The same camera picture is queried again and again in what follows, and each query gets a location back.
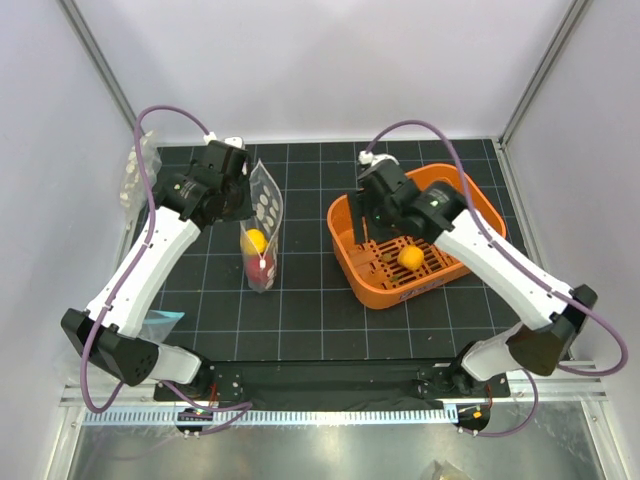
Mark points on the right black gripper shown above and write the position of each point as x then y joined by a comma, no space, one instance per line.
361,205

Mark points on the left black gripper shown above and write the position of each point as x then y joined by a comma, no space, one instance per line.
245,211

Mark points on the clear polka dot zip bag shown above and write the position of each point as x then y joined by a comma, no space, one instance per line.
268,209

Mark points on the yellow toy fruit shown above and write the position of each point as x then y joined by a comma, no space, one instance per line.
411,257
253,242

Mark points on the orange plastic basket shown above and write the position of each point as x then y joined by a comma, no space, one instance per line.
371,269

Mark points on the red toy strawberry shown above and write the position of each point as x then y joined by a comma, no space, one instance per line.
260,269

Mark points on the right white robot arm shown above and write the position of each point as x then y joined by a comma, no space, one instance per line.
550,311

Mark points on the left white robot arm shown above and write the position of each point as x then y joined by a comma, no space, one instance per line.
167,234

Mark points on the spare polka dot bag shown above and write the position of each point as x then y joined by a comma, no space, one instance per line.
133,193

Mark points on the crumpled clear blue-zip bag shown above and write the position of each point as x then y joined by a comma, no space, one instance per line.
160,325

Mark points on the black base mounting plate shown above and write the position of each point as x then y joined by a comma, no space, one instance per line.
336,384

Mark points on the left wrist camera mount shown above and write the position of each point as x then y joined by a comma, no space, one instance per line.
233,141

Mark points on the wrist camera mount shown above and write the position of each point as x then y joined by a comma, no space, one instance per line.
368,159
233,141

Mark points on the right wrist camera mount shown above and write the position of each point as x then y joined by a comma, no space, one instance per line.
368,159

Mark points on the white slotted cable duct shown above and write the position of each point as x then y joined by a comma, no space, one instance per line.
181,415

